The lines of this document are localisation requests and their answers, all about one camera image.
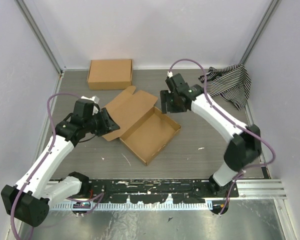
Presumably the right aluminium corner post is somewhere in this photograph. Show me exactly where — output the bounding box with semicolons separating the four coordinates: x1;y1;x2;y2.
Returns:
239;0;282;65

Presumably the left aluminium corner post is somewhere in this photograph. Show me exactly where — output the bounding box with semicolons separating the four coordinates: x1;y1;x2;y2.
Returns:
14;0;64;75

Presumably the aluminium corner post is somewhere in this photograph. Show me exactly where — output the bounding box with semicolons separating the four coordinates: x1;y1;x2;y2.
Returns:
14;0;64;75
239;0;282;65

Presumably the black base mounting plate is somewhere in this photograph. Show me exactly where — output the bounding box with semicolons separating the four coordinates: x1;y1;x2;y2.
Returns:
70;178;231;204

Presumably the aluminium front rail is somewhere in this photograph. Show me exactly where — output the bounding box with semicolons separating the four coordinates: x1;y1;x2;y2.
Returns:
227;179;286;198

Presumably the folded closed cardboard box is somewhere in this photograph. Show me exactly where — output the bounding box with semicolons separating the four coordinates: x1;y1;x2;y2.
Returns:
86;59;133;90

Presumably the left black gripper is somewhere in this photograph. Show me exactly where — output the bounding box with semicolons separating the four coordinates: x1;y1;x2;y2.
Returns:
85;107;121;137

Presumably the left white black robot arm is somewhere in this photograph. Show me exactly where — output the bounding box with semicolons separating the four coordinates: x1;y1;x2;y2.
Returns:
0;96;120;227

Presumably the cardboard box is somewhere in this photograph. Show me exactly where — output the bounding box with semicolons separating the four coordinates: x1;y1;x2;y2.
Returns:
86;59;133;90
103;85;181;166

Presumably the black white striped cloth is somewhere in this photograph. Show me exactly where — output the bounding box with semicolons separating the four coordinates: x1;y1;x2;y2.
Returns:
198;64;252;111

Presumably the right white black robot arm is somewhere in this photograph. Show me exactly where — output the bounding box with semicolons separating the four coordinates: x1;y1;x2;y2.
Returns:
160;84;262;198

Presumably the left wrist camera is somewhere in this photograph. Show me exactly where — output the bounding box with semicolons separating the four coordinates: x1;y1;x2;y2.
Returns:
80;95;100;115

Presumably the white slotted cable duct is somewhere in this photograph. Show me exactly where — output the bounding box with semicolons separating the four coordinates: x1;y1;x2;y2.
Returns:
52;200;213;211

